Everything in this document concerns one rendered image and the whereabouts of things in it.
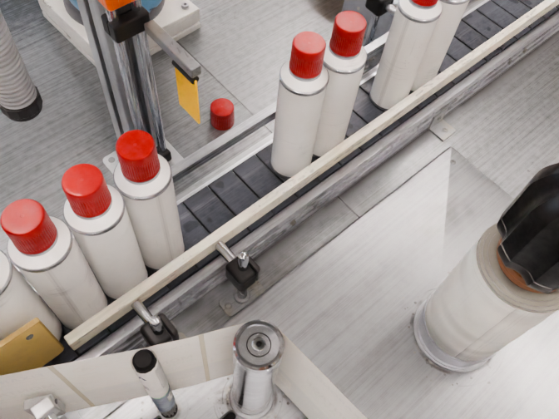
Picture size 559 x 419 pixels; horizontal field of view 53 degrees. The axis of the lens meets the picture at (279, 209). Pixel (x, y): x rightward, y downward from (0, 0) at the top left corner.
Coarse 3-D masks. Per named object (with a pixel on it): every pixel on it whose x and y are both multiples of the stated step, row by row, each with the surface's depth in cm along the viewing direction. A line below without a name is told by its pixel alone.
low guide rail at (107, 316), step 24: (552, 0) 86; (528, 24) 85; (480, 48) 80; (456, 72) 78; (408, 96) 74; (384, 120) 72; (360, 144) 71; (312, 168) 67; (288, 192) 66; (240, 216) 63; (216, 240) 62; (168, 264) 60; (192, 264) 62; (144, 288) 58; (120, 312) 57; (72, 336) 55
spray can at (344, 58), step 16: (336, 16) 56; (352, 16) 56; (336, 32) 56; (352, 32) 55; (336, 48) 58; (352, 48) 57; (336, 64) 58; (352, 64) 59; (336, 80) 60; (352, 80) 60; (336, 96) 62; (352, 96) 63; (336, 112) 64; (320, 128) 67; (336, 128) 67; (320, 144) 70; (336, 144) 70
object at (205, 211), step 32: (512, 0) 91; (544, 0) 92; (480, 32) 87; (448, 64) 83; (480, 64) 83; (352, 128) 75; (256, 160) 72; (224, 192) 69; (256, 192) 69; (192, 224) 66; (256, 224) 67; (128, 320) 62; (64, 352) 58
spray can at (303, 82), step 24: (312, 48) 54; (288, 72) 57; (312, 72) 55; (288, 96) 58; (312, 96) 57; (288, 120) 61; (312, 120) 61; (288, 144) 64; (312, 144) 66; (288, 168) 68
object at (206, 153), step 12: (384, 36) 73; (372, 48) 72; (252, 120) 64; (264, 120) 65; (228, 132) 63; (240, 132) 63; (252, 132) 65; (216, 144) 62; (228, 144) 63; (192, 156) 61; (204, 156) 61; (180, 168) 60; (192, 168) 61
